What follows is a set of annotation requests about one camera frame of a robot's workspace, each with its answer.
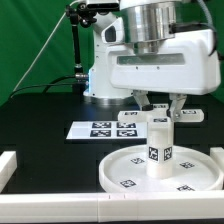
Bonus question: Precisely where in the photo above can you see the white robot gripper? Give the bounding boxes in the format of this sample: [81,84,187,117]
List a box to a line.
[107,29,221,122]

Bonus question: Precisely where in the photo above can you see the white cross-shaped table base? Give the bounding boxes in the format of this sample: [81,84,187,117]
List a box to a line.
[118,104,204,123]

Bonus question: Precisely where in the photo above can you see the white round table top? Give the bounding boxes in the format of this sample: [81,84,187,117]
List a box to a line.
[99,145,224,193]

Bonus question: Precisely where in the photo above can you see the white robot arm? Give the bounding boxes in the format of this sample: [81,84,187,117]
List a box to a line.
[85,0,221,122]

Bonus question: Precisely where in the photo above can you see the white marker tag sheet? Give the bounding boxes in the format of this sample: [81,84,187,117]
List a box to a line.
[66,121,147,140]

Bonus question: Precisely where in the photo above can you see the white left barrier block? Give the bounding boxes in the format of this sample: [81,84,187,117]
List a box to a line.
[0,151,17,193]

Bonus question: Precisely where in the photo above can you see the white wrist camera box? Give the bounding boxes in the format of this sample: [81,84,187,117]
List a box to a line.
[101,17,125,44]

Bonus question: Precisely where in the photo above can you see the black cable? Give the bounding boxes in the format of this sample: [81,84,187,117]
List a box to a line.
[9,75,90,99]

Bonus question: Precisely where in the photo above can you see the black rear camera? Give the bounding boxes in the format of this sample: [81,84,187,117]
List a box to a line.
[86,0,119,12]

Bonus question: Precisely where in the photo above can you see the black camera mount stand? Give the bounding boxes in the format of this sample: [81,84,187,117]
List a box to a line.
[65,3,96,90]

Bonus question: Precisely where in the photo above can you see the white front barrier rail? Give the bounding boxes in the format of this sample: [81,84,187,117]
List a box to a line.
[0,190,224,223]

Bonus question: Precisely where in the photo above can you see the white cable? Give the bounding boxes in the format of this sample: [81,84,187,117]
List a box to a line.
[11,0,86,94]

